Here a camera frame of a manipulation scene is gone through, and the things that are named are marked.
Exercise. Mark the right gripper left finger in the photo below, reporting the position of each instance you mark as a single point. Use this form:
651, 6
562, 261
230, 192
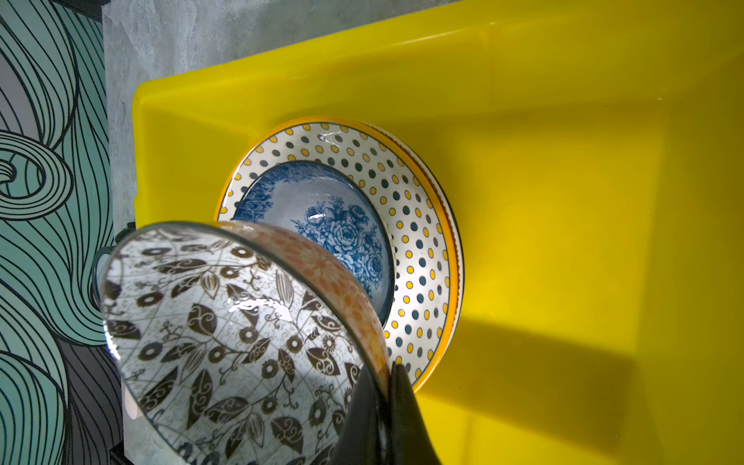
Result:
363, 438

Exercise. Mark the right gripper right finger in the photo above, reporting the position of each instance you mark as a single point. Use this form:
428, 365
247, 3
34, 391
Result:
410, 443

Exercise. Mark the pink patterned bowl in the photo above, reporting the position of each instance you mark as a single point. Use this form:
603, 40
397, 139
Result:
241, 343

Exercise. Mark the blue floral bowl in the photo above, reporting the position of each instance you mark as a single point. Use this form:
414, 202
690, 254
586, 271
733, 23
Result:
324, 206

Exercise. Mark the yellow rimmed dotted plate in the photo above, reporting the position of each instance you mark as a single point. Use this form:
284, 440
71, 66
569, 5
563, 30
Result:
368, 199

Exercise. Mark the geometric flower pattern plate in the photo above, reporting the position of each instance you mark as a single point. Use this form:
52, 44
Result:
429, 266

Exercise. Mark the yellow plastic bin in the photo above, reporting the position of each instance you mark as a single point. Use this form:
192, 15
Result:
593, 154

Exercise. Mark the round pressure gauge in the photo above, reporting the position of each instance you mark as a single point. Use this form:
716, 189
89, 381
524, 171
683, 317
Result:
101, 258

